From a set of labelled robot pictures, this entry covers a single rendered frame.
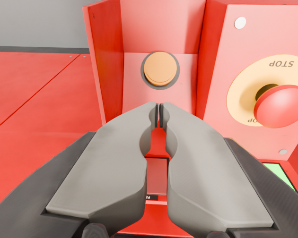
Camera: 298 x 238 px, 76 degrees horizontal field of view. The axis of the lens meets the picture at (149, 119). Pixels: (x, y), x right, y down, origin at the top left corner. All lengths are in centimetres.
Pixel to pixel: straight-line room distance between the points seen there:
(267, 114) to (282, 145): 8
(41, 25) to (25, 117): 65
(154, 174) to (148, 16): 17
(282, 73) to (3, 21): 114
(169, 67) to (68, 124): 30
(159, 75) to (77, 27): 83
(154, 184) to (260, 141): 12
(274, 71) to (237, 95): 3
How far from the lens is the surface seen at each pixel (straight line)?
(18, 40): 119
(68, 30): 105
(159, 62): 23
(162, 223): 29
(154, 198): 20
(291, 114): 19
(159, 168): 21
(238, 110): 20
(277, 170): 25
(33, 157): 41
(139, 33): 24
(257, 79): 19
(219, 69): 18
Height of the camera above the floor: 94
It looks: 54 degrees down
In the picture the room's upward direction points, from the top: 174 degrees counter-clockwise
